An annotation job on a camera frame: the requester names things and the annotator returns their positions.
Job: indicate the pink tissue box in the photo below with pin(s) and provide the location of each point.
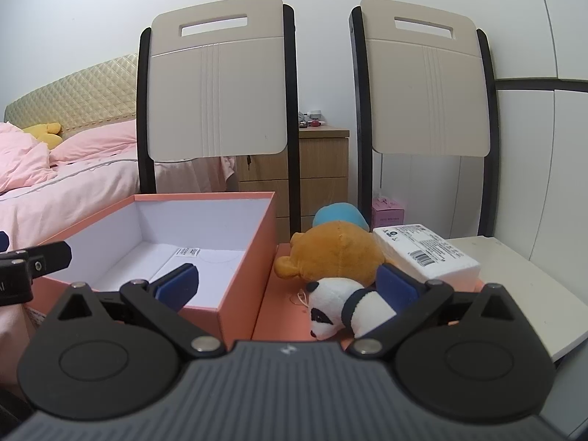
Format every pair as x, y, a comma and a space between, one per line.
388, 211

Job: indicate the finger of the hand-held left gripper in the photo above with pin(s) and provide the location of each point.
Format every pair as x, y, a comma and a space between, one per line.
3, 241
50, 259

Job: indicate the yellow plush toy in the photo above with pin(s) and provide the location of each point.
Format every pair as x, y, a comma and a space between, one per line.
46, 134

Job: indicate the beige quilted headboard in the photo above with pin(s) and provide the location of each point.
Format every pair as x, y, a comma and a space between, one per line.
82, 96

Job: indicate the panda plush toy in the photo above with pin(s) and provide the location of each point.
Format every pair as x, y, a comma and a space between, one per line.
330, 303

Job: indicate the white wardrobe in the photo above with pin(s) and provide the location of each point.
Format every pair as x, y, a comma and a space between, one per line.
528, 32

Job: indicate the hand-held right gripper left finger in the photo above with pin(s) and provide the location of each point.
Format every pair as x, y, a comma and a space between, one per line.
177, 287

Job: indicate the blue plush toy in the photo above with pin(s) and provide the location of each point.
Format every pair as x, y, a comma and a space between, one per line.
340, 216

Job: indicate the pink quilt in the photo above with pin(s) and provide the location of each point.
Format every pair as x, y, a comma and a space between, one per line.
23, 161

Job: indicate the white desktop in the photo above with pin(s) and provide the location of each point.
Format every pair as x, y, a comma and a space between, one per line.
528, 294

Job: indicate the orange box lid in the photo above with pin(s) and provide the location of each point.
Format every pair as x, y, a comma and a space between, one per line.
280, 305

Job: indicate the orange cardboard box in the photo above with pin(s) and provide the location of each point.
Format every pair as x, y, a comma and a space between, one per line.
239, 294

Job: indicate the small grey box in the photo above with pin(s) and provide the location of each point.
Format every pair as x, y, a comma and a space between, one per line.
315, 114

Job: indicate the wooden nightstand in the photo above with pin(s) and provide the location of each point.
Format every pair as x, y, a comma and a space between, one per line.
321, 165

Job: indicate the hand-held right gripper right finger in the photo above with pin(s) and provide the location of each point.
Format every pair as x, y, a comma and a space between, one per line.
396, 290

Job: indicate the pink bed sheet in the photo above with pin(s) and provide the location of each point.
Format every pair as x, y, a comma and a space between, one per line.
69, 202

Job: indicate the beige folding chair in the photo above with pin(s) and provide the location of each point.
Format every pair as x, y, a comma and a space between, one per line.
427, 101
220, 92

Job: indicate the pink pillow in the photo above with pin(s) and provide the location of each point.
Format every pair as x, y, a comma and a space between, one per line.
96, 144

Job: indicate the brown teddy bear plush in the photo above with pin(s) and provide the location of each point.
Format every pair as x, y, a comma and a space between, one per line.
340, 252

